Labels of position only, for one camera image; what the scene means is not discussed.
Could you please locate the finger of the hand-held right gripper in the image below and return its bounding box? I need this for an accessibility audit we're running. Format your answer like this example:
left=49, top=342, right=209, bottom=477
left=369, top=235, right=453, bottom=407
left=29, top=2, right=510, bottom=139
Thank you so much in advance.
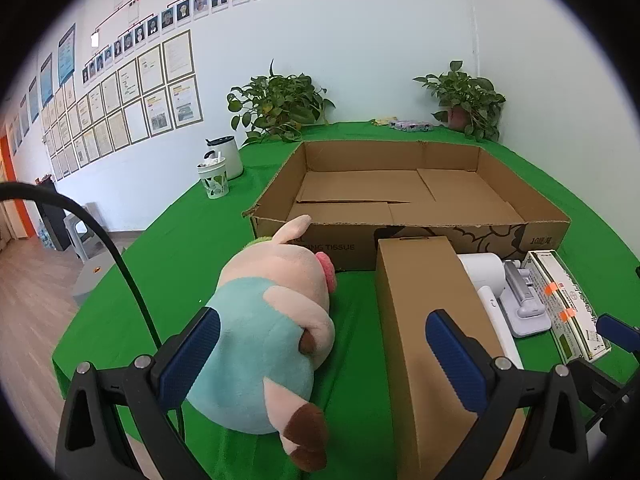
left=570, top=312, right=640, bottom=441

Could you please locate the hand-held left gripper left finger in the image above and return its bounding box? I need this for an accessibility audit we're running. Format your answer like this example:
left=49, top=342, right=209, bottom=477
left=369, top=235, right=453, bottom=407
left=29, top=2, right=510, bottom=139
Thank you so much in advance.
left=55, top=305, right=223, bottom=480

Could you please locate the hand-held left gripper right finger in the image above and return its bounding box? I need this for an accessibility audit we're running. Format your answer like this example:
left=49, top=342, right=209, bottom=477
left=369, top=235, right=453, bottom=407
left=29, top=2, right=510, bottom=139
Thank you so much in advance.
left=425, top=309, right=590, bottom=480

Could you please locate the white and green medicine box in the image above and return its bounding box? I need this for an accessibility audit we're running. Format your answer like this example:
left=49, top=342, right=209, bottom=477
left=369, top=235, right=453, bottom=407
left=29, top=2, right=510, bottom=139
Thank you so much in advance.
left=521, top=250, right=612, bottom=365

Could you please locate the narrow brown cardboard box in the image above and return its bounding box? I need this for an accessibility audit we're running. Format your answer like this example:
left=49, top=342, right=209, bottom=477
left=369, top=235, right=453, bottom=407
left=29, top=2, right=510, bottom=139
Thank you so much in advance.
left=375, top=236, right=526, bottom=480

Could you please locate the pink and teal plush pig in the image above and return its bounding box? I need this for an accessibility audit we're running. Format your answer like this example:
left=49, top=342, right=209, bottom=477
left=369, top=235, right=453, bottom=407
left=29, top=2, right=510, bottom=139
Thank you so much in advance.
left=182, top=214, right=337, bottom=472

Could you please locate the white hair dryer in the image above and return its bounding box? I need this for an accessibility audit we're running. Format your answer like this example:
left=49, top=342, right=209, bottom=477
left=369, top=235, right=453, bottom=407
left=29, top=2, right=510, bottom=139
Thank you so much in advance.
left=457, top=253, right=523, bottom=371

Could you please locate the large cardboard box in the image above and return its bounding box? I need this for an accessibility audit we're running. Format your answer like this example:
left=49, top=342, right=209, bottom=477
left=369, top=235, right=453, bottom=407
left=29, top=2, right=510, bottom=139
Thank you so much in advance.
left=242, top=140, right=572, bottom=272

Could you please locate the grey plastic stool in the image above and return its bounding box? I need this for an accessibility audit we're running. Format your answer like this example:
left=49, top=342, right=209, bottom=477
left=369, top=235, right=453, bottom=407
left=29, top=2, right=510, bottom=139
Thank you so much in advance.
left=64, top=203, right=108, bottom=261

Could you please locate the leaf patterned white cup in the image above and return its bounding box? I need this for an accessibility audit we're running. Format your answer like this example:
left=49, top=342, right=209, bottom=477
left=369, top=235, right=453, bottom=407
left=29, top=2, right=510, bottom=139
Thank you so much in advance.
left=196, top=150, right=231, bottom=200

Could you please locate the black cabinet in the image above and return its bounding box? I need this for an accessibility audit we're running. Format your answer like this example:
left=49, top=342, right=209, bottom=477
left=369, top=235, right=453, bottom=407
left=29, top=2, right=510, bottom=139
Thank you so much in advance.
left=39, top=185, right=71, bottom=251

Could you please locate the white canister with black lid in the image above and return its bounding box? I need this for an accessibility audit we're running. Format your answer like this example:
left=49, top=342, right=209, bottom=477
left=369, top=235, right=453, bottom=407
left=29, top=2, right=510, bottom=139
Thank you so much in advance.
left=202, top=135, right=244, bottom=181

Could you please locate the pink patterned packet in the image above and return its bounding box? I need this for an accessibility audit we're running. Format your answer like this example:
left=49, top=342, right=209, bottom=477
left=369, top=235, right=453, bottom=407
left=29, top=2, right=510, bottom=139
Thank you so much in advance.
left=389, top=119, right=435, bottom=133

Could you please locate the potted plant in red pot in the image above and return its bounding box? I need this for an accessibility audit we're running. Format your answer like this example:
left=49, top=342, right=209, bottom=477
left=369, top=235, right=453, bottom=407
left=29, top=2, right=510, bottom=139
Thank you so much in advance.
left=413, top=61, right=507, bottom=142

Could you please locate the bushy green potted plant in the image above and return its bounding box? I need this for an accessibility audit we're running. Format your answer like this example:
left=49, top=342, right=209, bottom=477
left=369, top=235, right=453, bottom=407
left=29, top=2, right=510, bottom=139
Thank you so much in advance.
left=227, top=59, right=336, bottom=148

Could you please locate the thick black cable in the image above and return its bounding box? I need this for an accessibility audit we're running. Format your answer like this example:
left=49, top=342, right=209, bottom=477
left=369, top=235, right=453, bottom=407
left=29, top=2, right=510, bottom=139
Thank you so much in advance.
left=0, top=182, right=186, bottom=456

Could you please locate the wall of framed certificates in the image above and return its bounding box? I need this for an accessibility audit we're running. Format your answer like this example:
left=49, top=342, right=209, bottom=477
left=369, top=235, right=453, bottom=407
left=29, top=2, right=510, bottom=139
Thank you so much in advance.
left=47, top=30, right=205, bottom=181

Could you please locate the blue wall poster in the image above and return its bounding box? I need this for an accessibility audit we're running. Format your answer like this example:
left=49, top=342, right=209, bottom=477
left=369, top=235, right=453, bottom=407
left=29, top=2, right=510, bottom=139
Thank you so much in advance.
left=40, top=52, right=53, bottom=106
left=57, top=22, right=77, bottom=86

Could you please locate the row of wall portrait photos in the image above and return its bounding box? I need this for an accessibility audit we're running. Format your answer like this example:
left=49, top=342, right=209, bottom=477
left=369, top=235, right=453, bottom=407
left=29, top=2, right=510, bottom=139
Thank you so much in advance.
left=80, top=0, right=321, bottom=86

